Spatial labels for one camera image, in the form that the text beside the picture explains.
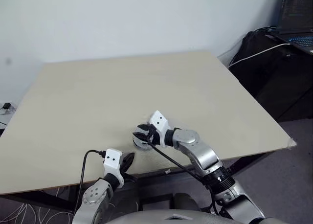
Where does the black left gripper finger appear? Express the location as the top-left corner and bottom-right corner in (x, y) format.
(121, 152), (136, 166)
(123, 157), (135, 174)

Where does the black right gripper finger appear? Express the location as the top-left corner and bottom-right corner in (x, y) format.
(133, 133), (150, 143)
(136, 123), (151, 133)

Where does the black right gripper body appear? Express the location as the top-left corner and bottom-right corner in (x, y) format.
(146, 125), (162, 147)

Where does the finned motor cover circuit board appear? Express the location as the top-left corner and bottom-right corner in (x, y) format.
(132, 123), (151, 146)

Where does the grey robot torso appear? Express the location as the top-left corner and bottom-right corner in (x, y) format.
(104, 208), (269, 224)

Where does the white power strip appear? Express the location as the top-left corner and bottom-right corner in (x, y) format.
(0, 101), (18, 116)

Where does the black bag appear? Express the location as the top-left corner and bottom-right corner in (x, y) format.
(228, 30), (313, 123)

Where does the black laptop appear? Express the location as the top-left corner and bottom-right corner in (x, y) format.
(275, 0), (313, 55)

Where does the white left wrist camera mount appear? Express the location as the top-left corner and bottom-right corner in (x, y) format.
(102, 148), (125, 187)

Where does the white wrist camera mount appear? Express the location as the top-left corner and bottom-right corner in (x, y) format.
(149, 110), (172, 149)
(102, 148), (125, 187)

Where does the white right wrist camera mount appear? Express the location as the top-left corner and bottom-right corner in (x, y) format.
(149, 110), (172, 149)

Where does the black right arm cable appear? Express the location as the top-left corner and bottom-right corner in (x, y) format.
(147, 141), (221, 215)

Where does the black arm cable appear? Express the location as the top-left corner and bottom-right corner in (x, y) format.
(78, 149), (107, 210)
(147, 141), (221, 215)

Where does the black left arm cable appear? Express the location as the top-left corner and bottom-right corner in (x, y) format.
(78, 149), (107, 210)

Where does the white cable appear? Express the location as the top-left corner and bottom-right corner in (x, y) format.
(228, 43), (292, 67)

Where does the black laptop cable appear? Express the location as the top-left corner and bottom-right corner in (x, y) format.
(253, 25), (278, 35)

